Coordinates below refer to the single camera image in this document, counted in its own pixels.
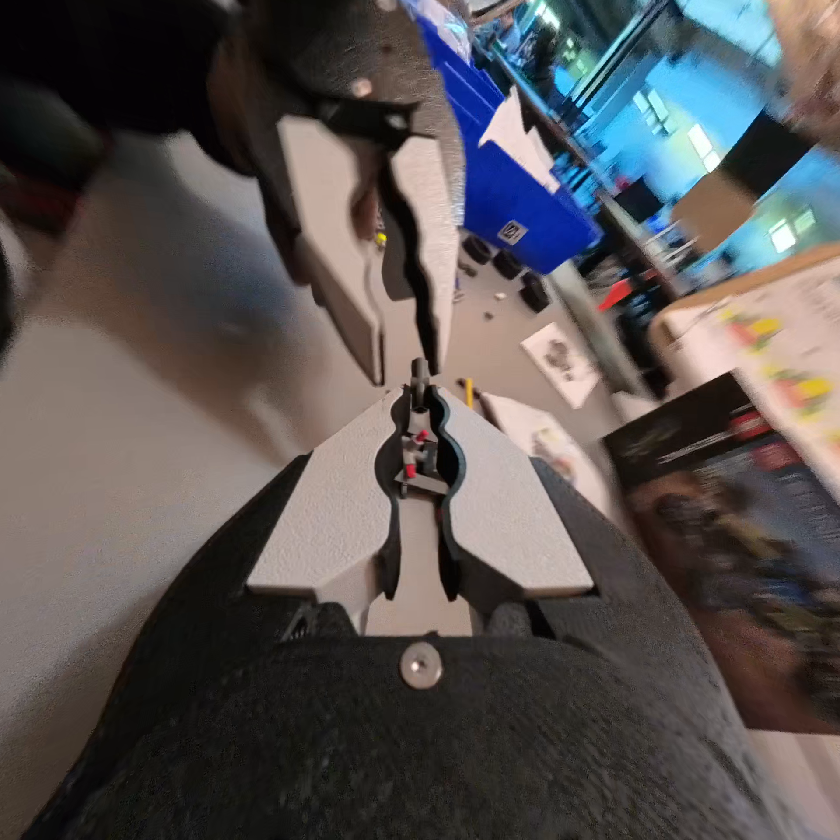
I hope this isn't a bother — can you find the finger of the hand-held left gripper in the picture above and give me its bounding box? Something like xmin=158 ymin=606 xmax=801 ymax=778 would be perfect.
xmin=279 ymin=118 xmax=385 ymax=385
xmin=377 ymin=134 xmax=460 ymax=378

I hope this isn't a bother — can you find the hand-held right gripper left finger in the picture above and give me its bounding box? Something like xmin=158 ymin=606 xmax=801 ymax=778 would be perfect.
xmin=246 ymin=386 xmax=411 ymax=601

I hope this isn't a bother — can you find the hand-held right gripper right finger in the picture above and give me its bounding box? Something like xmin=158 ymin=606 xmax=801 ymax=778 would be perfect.
xmin=430 ymin=387 xmax=595 ymax=601

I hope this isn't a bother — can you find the grey lego chassis assembly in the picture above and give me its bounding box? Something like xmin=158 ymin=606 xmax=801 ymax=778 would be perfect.
xmin=390 ymin=357 xmax=476 ymax=503

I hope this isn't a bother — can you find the person's left forearm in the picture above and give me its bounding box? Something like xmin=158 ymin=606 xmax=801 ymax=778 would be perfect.
xmin=0 ymin=0 xmax=224 ymax=172

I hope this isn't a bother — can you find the open lego instruction booklet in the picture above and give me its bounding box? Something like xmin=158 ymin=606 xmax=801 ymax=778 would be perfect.
xmin=482 ymin=392 xmax=624 ymax=519

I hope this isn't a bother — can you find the dark lego set box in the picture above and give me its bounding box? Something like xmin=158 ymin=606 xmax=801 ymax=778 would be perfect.
xmin=604 ymin=373 xmax=840 ymax=736

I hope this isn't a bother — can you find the blue plastic bin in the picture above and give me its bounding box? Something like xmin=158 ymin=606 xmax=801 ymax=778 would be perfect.
xmin=413 ymin=13 xmax=601 ymax=275

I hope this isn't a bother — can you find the white paper sheet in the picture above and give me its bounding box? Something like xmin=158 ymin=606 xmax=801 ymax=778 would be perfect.
xmin=479 ymin=88 xmax=560 ymax=193

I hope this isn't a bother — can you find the small white leaflet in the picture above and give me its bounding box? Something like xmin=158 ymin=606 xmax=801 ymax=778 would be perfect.
xmin=520 ymin=322 xmax=601 ymax=409

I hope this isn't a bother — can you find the brown cardboard box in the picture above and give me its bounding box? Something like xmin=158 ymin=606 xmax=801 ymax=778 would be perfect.
xmin=672 ymin=167 xmax=769 ymax=253

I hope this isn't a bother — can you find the white printed box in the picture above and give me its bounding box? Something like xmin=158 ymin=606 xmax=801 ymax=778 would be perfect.
xmin=650 ymin=259 xmax=840 ymax=460

